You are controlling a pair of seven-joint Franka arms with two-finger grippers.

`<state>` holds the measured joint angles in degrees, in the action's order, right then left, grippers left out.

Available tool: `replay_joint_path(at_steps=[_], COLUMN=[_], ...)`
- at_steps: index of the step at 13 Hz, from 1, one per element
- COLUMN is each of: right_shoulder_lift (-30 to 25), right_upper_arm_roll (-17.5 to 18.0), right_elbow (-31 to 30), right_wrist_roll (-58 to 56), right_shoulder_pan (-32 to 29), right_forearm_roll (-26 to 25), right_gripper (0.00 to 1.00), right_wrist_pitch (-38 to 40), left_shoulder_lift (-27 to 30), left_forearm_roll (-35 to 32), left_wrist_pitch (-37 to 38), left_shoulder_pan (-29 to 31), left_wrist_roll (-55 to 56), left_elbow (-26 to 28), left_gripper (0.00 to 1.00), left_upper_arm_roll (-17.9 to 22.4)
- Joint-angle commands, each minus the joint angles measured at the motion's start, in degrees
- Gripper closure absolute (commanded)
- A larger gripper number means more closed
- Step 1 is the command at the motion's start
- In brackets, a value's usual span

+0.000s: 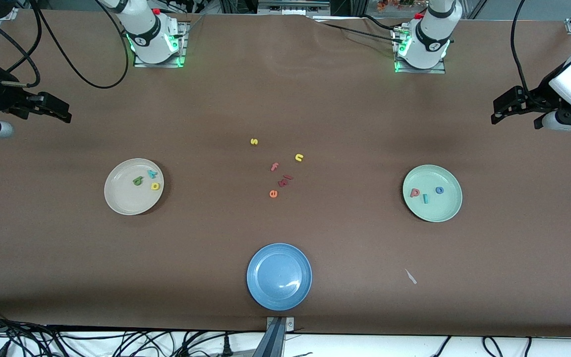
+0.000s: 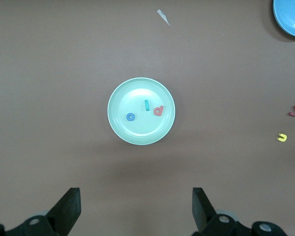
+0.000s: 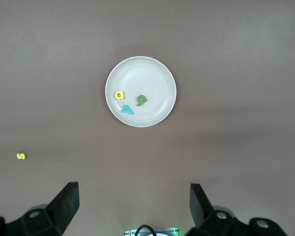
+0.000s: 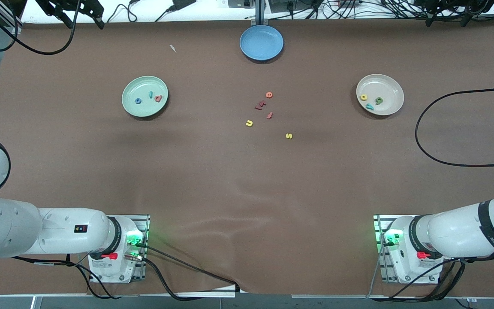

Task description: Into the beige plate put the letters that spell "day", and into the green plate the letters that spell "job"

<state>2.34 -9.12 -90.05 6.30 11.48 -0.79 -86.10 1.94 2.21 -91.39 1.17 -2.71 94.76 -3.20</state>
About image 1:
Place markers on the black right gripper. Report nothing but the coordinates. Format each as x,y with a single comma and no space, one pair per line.
4,96

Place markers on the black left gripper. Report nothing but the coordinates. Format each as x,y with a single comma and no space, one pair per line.
538,97

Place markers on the pink foam letter p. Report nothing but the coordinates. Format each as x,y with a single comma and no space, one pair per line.
414,194

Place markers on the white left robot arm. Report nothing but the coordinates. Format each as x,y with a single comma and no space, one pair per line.
429,44

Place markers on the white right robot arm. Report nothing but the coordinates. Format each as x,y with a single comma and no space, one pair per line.
149,42

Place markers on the beige round plate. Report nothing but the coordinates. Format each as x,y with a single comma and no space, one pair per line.
127,198

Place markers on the light green round plate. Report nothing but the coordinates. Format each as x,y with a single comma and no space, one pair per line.
439,208

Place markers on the orange artificial flowers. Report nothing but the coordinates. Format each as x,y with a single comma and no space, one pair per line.
394,4

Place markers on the white paper scrap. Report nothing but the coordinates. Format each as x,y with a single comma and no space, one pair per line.
411,276

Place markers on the brown table cover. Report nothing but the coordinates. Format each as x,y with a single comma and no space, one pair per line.
285,99

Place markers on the dark red foam letter k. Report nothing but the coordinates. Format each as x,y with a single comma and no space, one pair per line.
283,182

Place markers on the blue round plate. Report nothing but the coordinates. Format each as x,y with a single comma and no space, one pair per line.
279,276

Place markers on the black power plug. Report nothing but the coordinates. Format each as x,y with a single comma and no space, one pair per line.
226,346

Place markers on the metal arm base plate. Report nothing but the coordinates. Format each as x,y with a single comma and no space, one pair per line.
439,70
139,63

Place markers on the aluminium frame rail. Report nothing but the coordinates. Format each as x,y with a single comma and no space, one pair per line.
290,7

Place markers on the metal table edge bracket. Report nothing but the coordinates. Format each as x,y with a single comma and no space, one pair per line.
279,325

